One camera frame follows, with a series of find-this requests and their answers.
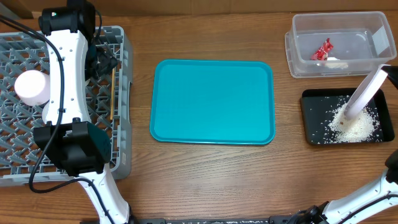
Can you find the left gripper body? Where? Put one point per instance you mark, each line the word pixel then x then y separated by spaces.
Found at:
pixel 102 62

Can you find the wooden chopstick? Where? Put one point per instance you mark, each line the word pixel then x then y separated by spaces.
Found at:
pixel 112 94

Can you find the large white round plate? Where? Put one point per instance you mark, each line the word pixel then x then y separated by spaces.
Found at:
pixel 365 91

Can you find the pile of rice grains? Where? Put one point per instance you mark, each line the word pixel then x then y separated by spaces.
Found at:
pixel 326 123

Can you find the red snack wrapper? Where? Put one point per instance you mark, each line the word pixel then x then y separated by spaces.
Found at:
pixel 322 52

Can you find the pink white bowl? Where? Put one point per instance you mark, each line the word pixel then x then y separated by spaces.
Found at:
pixel 33 87

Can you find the grey green bowl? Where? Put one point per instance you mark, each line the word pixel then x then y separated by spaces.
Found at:
pixel 44 113

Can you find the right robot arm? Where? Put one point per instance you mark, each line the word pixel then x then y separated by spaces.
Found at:
pixel 367 201

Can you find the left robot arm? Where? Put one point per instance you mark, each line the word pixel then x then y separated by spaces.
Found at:
pixel 69 139

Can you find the white crumpled tissue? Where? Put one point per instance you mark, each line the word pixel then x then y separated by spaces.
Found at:
pixel 334 63

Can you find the clear plastic bin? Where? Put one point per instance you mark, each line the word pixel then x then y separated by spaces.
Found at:
pixel 363 40

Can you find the black rectangular tray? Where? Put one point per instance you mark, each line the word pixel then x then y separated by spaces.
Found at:
pixel 378 98

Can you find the cardboard backdrop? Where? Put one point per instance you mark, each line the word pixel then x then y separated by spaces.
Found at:
pixel 201 7

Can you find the teal serving tray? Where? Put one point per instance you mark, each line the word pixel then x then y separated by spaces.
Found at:
pixel 213 102

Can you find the grey plastic dish rack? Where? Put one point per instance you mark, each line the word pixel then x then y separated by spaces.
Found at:
pixel 19 153

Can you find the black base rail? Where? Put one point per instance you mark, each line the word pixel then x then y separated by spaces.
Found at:
pixel 217 221

